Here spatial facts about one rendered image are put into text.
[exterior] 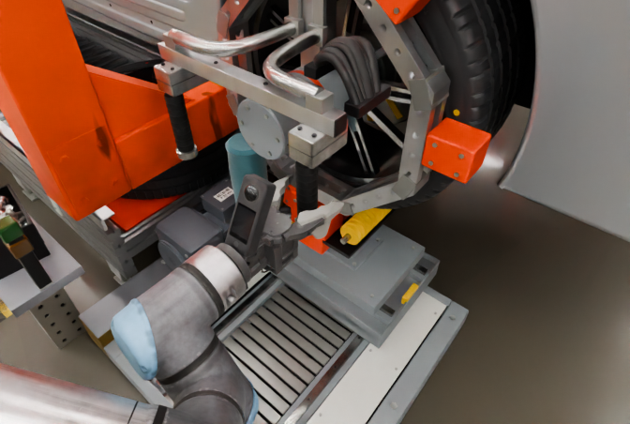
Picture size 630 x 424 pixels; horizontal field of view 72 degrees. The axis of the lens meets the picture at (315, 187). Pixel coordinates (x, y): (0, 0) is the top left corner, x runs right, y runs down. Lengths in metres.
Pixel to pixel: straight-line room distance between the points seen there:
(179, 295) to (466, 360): 1.13
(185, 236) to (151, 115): 0.34
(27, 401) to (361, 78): 0.56
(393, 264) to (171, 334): 0.95
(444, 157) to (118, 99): 0.79
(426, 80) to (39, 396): 0.65
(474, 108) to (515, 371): 0.97
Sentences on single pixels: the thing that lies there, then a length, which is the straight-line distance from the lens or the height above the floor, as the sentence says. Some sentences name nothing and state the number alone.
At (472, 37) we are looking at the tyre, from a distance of 0.81.
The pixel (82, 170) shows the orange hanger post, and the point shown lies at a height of 0.66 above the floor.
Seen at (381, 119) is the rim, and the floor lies 0.80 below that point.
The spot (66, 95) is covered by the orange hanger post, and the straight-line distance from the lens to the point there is 1.11.
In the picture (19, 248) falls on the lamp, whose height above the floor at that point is 0.60.
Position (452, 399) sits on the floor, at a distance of 1.49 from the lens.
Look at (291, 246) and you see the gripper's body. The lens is 0.71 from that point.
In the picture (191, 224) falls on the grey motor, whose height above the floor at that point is 0.41.
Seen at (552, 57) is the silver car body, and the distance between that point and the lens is 0.80.
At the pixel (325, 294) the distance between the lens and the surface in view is 1.43.
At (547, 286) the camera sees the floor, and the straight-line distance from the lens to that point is 1.83.
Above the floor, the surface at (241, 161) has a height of 0.71.
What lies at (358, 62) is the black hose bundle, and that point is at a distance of 0.69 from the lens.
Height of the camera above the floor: 1.32
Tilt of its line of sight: 41 degrees down
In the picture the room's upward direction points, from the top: straight up
